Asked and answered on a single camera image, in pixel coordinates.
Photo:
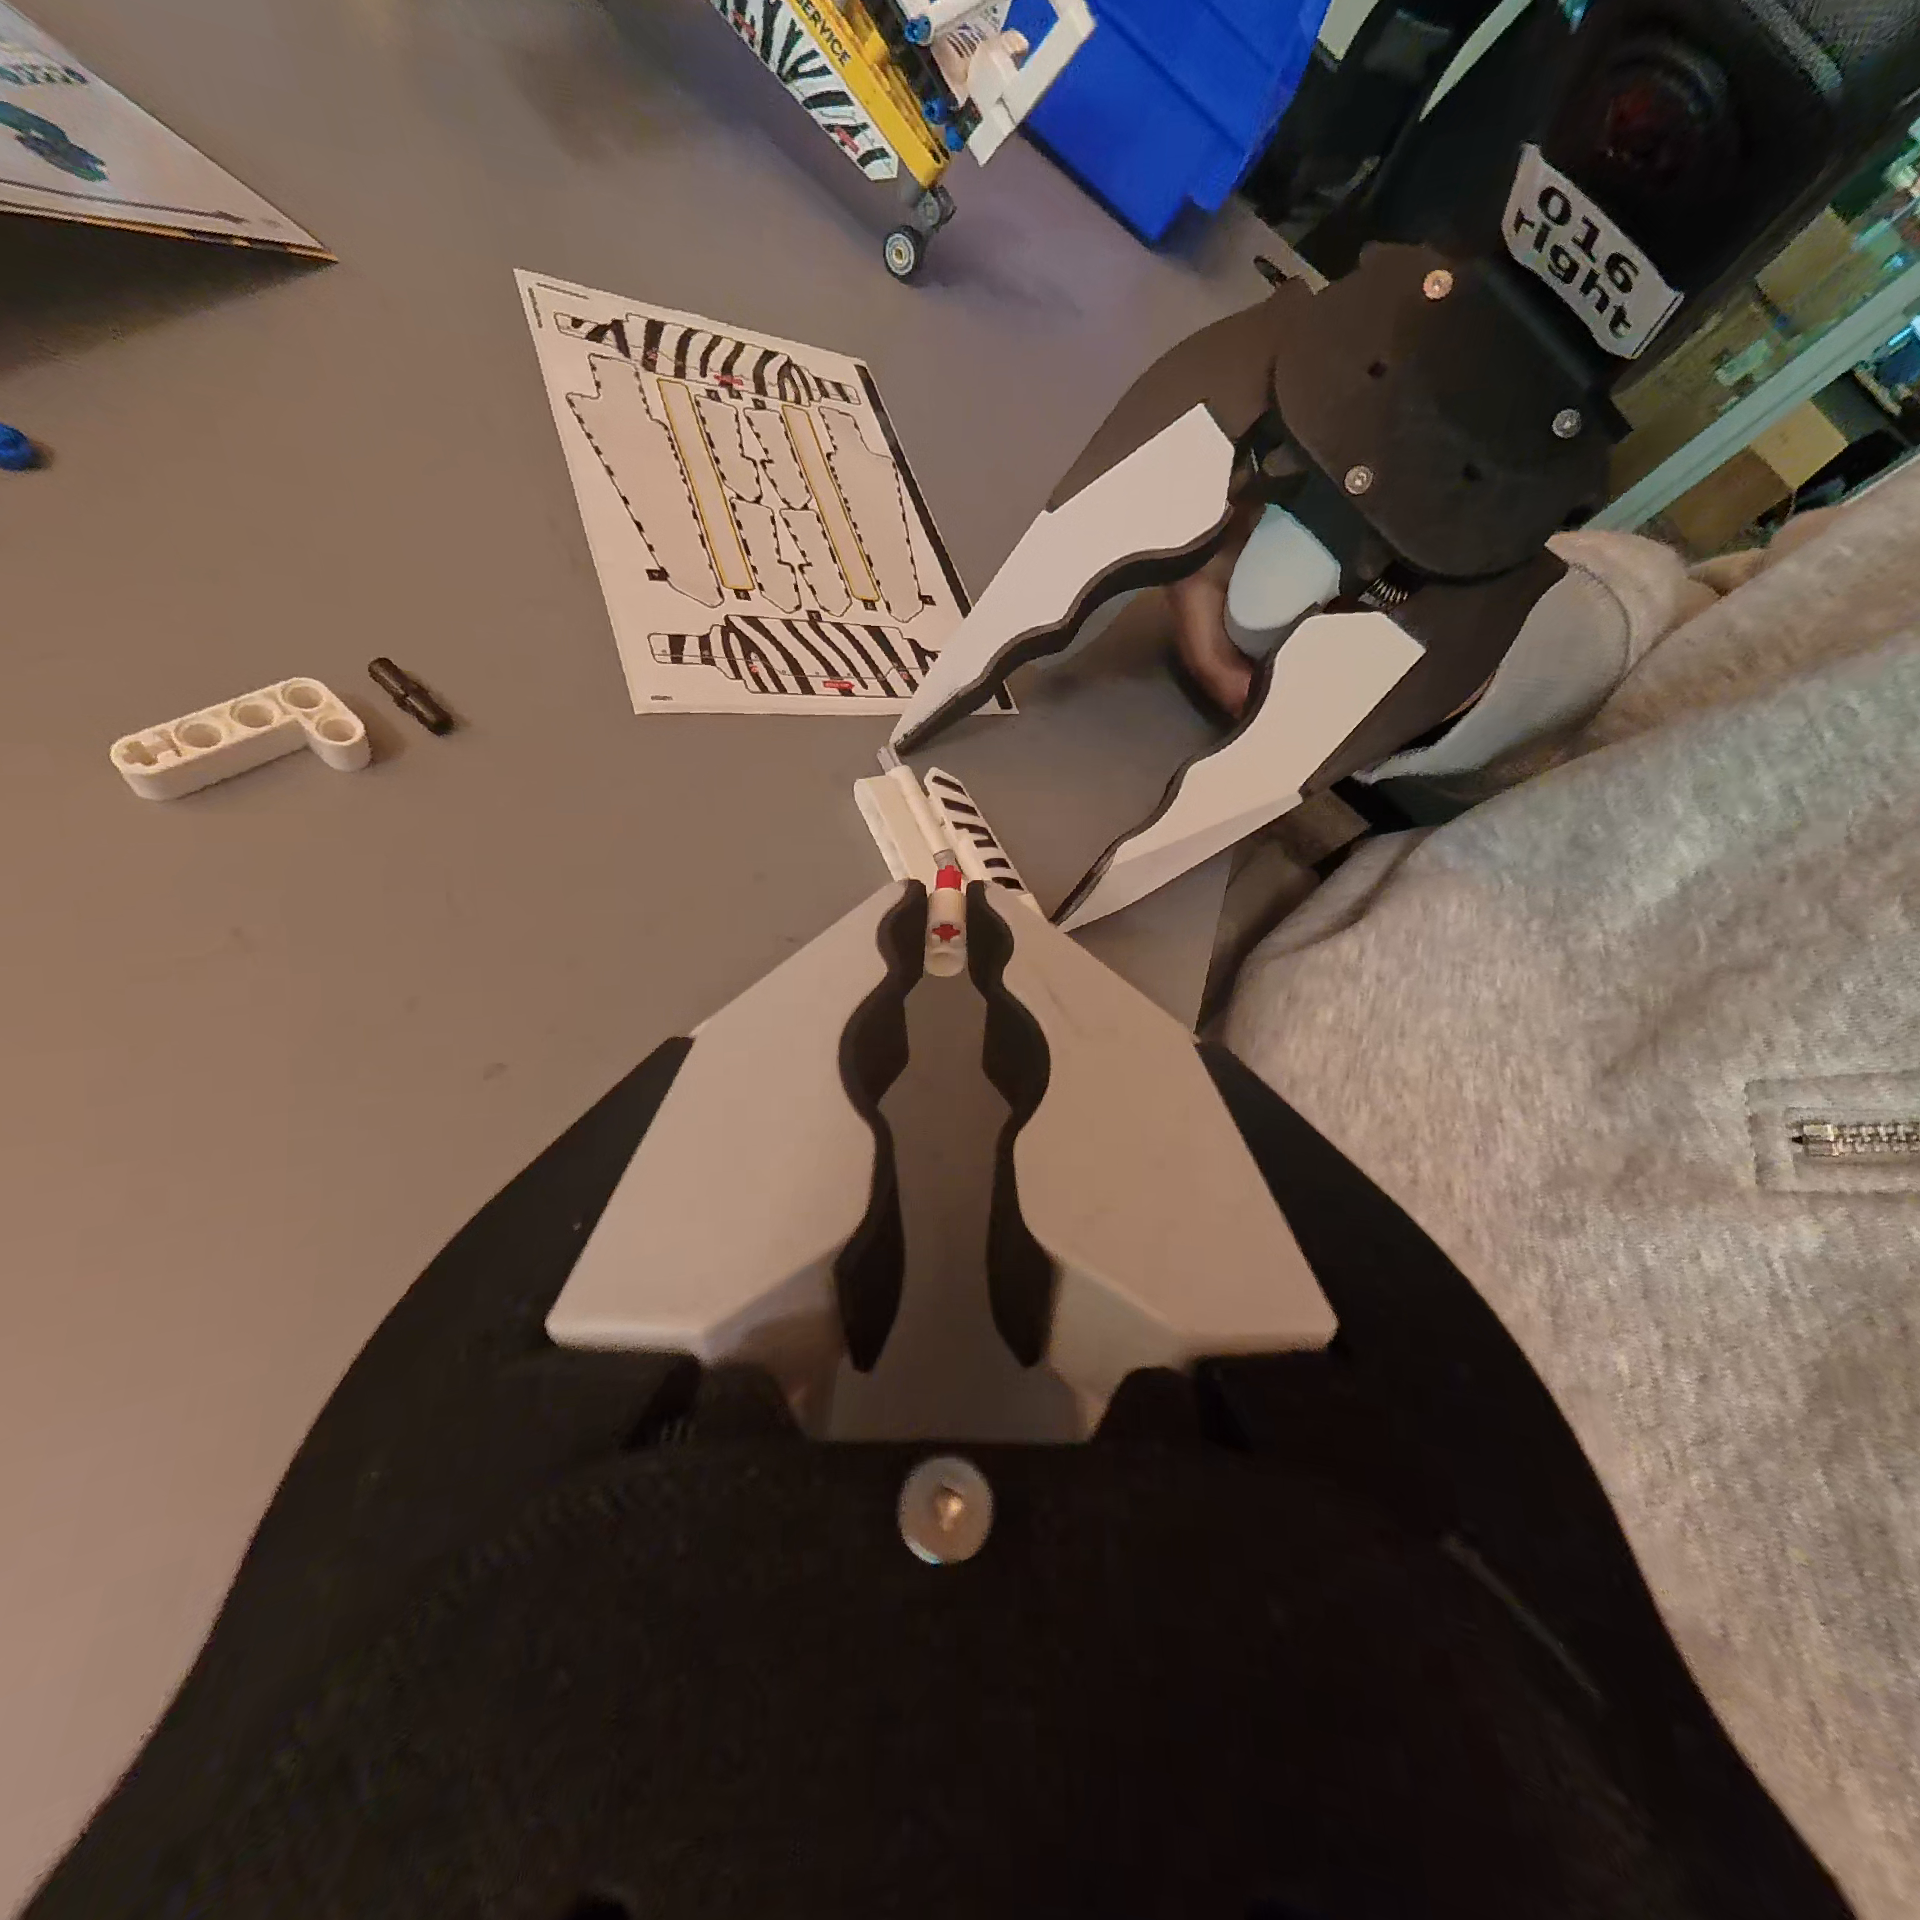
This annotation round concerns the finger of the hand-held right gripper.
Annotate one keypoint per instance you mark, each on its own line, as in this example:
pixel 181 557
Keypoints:
pixel 1276 734
pixel 1095 557

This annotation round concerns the short white lego beam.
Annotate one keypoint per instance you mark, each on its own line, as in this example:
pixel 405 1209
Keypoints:
pixel 947 908

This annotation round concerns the lego sticker sheet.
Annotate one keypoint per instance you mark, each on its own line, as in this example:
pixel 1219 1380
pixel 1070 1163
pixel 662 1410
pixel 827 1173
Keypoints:
pixel 751 495

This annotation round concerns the person's right hand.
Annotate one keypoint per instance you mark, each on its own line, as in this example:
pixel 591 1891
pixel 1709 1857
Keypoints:
pixel 1212 638

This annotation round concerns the black lego pin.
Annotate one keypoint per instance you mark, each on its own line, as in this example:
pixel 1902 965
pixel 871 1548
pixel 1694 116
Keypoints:
pixel 410 697

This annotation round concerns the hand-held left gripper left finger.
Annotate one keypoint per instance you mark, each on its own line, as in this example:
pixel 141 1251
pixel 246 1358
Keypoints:
pixel 720 1201

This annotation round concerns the yellow white lego vehicle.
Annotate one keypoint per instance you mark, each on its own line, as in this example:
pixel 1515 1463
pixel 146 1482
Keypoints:
pixel 886 91

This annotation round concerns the white angled lego beam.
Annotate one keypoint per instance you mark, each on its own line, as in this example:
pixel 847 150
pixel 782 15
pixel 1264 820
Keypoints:
pixel 242 734

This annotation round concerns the person's grey sweater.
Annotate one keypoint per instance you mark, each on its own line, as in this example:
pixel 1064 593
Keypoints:
pixel 1622 1126

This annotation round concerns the blue plastic bin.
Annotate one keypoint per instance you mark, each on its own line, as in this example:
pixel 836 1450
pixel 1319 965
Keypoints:
pixel 1156 107

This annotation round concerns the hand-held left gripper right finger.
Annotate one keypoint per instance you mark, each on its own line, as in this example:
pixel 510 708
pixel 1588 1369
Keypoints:
pixel 1171 1201

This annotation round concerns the white striped lego assembly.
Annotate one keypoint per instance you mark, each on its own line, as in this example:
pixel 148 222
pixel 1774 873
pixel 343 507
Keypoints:
pixel 938 820

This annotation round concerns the small blue lego piece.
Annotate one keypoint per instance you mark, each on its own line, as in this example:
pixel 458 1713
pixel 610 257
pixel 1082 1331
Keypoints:
pixel 14 447

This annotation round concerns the open lego instruction booklet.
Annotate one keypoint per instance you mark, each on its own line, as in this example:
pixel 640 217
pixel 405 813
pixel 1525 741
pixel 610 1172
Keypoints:
pixel 91 150

